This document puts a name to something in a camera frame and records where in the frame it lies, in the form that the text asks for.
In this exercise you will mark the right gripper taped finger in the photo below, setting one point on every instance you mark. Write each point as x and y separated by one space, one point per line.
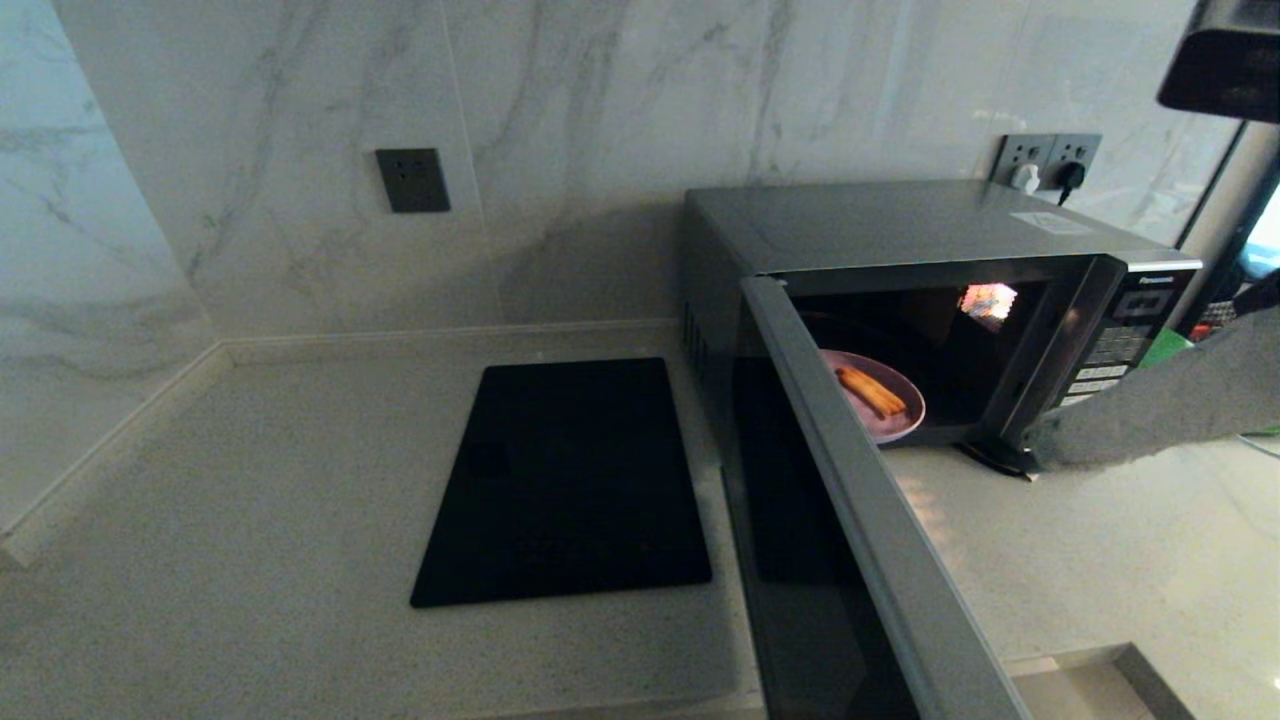
1180 400

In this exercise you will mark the purple plastic plate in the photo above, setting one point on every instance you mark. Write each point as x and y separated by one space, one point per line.
895 425

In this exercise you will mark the silver black microwave oven body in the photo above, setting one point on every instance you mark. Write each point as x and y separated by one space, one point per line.
900 220

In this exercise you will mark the green plastic cutting board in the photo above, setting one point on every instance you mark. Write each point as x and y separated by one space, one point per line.
1165 348

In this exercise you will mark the black rubber pad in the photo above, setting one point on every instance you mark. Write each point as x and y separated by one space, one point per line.
995 458

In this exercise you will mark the black power plug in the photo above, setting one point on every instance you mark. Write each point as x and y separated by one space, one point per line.
1071 178

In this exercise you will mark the white power plug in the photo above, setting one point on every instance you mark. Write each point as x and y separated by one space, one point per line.
1025 179

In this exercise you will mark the black glass induction cooktop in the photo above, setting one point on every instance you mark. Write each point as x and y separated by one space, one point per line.
570 480

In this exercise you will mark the dark grey single wall socket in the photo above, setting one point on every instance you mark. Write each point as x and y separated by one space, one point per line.
412 180

